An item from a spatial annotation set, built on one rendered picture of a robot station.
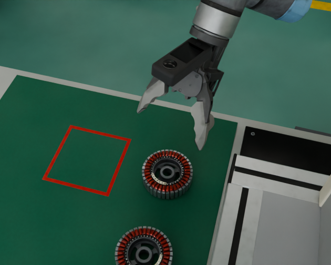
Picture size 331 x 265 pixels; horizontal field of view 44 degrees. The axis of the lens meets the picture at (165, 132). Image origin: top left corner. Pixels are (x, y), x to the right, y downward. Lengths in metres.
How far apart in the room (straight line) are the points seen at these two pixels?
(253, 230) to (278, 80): 1.76
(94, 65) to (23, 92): 1.14
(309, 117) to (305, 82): 0.23
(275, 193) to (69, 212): 0.52
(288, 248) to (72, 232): 0.52
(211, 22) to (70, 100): 0.51
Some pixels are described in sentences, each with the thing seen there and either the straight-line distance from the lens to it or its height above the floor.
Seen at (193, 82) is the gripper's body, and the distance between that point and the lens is 0.72.
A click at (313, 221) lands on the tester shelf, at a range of 0.51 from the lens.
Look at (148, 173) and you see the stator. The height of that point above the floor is 0.79.
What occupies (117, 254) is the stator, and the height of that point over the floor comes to 0.78.
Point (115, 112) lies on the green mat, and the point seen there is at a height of 0.75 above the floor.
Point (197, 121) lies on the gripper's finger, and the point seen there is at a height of 0.98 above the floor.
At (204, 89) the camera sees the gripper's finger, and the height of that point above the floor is 1.02.
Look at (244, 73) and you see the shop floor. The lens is 2.21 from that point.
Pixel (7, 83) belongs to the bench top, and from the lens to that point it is 1.18.
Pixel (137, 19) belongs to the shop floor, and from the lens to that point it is 2.50.
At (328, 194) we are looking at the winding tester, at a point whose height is 1.15.
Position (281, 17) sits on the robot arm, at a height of 1.09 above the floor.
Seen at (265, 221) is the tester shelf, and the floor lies 1.11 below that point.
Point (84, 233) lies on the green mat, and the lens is 0.89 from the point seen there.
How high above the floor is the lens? 1.56
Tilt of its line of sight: 54 degrees down
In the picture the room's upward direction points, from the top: straight up
